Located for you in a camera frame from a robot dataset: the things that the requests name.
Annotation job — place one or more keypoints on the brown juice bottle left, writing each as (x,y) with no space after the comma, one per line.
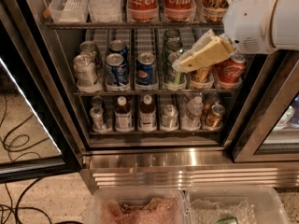
(123,114)

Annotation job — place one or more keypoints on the green can middle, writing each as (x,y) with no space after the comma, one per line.
(172,46)

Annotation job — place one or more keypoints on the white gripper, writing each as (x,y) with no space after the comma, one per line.
(249,19)

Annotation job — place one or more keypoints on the blue pepsi can left front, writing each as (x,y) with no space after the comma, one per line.
(117,70)

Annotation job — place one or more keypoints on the right glass fridge door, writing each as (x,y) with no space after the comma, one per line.
(272,133)

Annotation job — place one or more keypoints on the green can front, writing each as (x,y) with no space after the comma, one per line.
(171,76)

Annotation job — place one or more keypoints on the clear bin with pink wrap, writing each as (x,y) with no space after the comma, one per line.
(138,205)

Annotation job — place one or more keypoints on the gold can bottom front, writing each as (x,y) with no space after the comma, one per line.
(214,116)

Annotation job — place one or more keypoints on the blue pepsi can left rear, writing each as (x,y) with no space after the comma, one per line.
(118,46)

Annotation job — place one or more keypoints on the clear bin with bubble wrap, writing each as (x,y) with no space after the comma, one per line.
(249,204)

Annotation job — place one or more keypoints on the brown juice bottle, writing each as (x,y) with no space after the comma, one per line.
(147,114)
(123,114)

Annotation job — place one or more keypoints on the green can rear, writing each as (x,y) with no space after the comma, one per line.
(171,35)

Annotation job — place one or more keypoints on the open glass fridge door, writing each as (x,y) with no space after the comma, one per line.
(35,141)

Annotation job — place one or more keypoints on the silver can bottom middle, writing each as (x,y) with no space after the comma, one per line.
(170,117)

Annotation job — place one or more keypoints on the blue pepsi can middle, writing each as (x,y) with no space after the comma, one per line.
(146,69)

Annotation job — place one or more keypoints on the gold can middle shelf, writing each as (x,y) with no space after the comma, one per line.
(201,75)

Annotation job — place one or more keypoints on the clear water bottle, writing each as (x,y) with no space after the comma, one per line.
(193,113)

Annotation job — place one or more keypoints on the white silver can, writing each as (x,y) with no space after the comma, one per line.
(85,71)
(91,47)

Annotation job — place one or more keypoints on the empty clear tray top shelf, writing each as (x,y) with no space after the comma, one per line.
(69,11)

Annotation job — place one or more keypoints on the gold patterned can top shelf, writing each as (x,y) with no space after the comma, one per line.
(214,10)

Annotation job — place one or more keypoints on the white silver can front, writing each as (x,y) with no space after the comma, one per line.
(85,71)

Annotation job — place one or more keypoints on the silver can bottom left rear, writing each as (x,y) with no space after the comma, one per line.
(97,101)

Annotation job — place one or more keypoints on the brown juice bottle right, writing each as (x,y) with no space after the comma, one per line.
(147,114)

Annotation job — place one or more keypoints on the red coke can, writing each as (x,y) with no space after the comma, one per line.
(142,10)
(233,68)
(177,10)

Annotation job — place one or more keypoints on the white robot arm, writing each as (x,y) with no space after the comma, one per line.
(284,25)

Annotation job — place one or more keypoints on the red coke can front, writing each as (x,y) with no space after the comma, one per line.
(233,68)

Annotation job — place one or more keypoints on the silver can bottom left front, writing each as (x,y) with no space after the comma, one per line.
(98,117)

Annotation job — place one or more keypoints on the gold can bottom rear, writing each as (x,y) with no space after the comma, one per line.
(210,100)

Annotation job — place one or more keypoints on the white silver can rear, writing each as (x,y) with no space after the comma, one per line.
(91,47)

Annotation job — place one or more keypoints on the blue pepsi can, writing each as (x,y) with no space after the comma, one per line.
(146,69)
(118,46)
(117,70)

